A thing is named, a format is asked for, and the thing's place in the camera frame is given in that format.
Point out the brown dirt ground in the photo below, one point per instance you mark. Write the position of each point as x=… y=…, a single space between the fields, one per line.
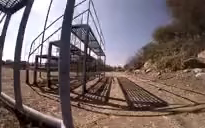
x=123 y=118

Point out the green scrub bushes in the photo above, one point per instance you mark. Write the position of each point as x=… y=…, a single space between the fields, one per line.
x=180 y=46

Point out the dark boulder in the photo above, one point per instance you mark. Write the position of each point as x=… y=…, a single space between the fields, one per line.
x=192 y=62

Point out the small pale rock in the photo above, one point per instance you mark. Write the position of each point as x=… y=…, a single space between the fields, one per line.
x=201 y=75

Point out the grey metal frame structure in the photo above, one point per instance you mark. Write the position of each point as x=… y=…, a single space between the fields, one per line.
x=66 y=66

